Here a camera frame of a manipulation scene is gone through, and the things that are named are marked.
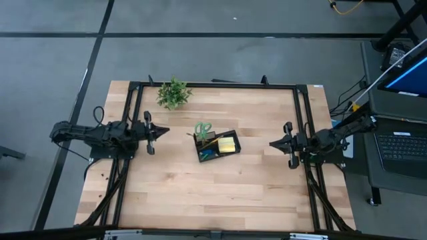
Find yellow cable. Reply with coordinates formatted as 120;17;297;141
328;0;364;16

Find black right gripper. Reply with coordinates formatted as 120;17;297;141
269;121;310;169

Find black cable bundle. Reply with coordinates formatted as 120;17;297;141
329;75;368;118

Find green potted plant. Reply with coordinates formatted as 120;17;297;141
156;77;193;111

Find black mesh desk organizer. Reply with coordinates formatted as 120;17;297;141
192;129;242;163

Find black laptop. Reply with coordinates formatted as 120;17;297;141
373;131;427;179

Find yellow sticky note pad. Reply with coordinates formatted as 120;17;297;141
218;136;237;154

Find black chair leg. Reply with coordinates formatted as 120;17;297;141
0;145;26;161

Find black stand leg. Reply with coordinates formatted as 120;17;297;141
372;0;427;53

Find black equipment cart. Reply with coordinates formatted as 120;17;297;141
360;39;427;206

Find black metal table frame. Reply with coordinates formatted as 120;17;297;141
75;75;356;234

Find black crossbar with silver brackets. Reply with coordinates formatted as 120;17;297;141
0;225;427;240

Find black power adapter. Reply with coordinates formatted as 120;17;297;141
382;42;411;71

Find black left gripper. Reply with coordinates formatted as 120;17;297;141
135;111;170;156

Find white rod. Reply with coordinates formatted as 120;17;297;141
346;38;427;113

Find green handled scissors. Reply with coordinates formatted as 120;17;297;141
194;121;214;143

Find computer monitor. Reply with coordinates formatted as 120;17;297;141
377;46;427;98

